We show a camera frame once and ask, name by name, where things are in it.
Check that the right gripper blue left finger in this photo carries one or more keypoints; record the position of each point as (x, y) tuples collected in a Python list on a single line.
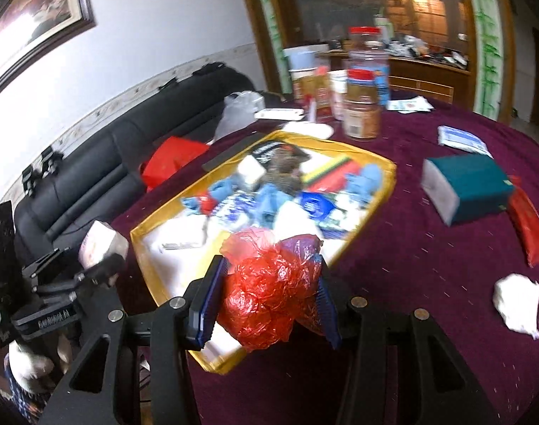
[(206, 295)]

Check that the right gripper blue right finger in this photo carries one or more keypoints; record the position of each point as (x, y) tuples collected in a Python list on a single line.
[(326, 308)]

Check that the red plastic bag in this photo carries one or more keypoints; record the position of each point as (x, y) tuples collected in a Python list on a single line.
[(270, 286)]

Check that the blue tissue pack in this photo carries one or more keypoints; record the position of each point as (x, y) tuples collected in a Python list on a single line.
[(336, 215)]

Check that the blue white patterned bag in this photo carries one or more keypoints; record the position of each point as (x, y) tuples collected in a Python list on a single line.
[(236, 212)]

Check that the small red bag bundle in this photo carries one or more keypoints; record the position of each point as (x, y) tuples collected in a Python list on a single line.
[(207, 201)]

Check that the brown speckled knitted cloth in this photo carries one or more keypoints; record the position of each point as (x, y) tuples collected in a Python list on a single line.
[(284, 170)]

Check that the light blue knitted bundle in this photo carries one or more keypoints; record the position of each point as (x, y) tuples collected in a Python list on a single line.
[(366, 183)]

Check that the light blue knitted cloth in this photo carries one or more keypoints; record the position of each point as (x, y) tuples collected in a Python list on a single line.
[(268, 201)]

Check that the black snack packet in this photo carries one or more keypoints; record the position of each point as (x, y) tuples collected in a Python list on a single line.
[(270, 152)]

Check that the black leather sofa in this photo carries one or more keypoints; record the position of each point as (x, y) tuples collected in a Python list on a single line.
[(101, 178)]

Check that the yellow tray box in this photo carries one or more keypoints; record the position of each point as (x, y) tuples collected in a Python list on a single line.
[(174, 246)]

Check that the colored paper stack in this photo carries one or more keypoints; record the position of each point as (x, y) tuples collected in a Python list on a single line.
[(331, 177)]

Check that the red paper gift bag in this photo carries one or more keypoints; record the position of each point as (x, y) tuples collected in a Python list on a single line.
[(171, 156)]

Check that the teal facial tissue box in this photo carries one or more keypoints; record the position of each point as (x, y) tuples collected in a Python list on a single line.
[(464, 188)]

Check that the crumpled white tissue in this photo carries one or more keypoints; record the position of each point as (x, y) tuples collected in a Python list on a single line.
[(516, 299)]

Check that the brown label jar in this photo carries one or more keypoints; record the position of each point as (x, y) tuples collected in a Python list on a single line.
[(362, 111)]

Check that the clear plastic bag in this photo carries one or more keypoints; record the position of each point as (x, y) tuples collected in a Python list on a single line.
[(239, 112)]

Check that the blue white wipes packet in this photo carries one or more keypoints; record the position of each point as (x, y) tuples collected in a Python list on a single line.
[(461, 140)]

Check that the red foil pouch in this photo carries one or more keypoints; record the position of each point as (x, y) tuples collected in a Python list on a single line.
[(525, 219)]

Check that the blue label plastic jar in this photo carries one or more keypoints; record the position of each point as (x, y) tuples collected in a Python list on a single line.
[(375, 75)]

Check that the red lid snack jar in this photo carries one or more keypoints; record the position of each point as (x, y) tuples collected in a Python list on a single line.
[(313, 84)]

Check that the white paper packet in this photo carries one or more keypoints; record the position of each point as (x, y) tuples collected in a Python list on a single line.
[(408, 106)]

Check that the wooden sideboard cabinet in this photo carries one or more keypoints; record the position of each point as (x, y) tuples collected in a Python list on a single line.
[(432, 80)]

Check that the tall red lid jar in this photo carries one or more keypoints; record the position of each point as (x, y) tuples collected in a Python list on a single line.
[(365, 38)]

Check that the framed wall picture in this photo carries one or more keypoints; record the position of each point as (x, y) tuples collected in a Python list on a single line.
[(30, 29)]

